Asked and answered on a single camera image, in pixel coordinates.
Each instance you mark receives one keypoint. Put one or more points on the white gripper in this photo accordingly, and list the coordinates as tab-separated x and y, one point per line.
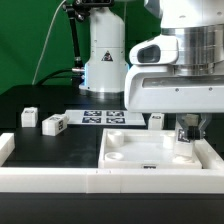
169	76

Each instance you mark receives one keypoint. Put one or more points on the white square tabletop part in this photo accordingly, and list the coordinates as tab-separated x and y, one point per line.
145	149

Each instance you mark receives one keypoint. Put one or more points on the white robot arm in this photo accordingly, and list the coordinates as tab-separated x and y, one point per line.
195	22

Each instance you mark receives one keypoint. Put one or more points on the white U-shaped obstacle fence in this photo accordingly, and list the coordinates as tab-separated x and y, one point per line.
209	179

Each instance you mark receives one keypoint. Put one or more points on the white sheet with tags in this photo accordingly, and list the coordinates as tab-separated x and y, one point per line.
104	117

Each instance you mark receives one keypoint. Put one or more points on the black camera stand pole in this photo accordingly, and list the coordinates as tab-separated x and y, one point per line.
78	11

